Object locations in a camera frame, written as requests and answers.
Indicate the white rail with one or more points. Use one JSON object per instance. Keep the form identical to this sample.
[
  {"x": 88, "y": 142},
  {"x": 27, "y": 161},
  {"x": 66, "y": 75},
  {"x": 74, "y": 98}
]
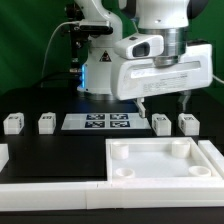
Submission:
[
  {"x": 4, "y": 155},
  {"x": 213, "y": 155},
  {"x": 75, "y": 196}
]

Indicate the white front rail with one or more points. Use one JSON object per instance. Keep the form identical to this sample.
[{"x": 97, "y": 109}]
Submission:
[{"x": 75, "y": 196}]

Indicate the white right rail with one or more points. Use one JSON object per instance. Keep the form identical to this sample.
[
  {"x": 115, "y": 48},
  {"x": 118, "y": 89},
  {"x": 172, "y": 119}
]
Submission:
[{"x": 213, "y": 155}]

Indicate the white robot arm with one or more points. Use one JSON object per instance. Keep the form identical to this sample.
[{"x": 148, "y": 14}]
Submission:
[{"x": 157, "y": 59}]

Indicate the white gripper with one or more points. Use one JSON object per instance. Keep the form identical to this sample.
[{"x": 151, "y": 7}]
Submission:
[{"x": 132, "y": 79}]

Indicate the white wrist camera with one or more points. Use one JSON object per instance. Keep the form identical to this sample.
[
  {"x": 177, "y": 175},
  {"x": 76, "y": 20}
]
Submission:
[{"x": 139, "y": 46}]

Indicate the white marker sheet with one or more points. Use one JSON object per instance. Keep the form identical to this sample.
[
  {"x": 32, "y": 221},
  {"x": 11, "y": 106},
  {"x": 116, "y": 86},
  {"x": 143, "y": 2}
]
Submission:
[{"x": 105, "y": 121}]

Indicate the white left rail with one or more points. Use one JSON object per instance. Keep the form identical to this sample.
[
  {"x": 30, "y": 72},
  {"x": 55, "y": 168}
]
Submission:
[{"x": 4, "y": 155}]

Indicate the white square tabletop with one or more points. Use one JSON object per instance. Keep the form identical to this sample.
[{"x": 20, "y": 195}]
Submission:
[{"x": 157, "y": 158}]

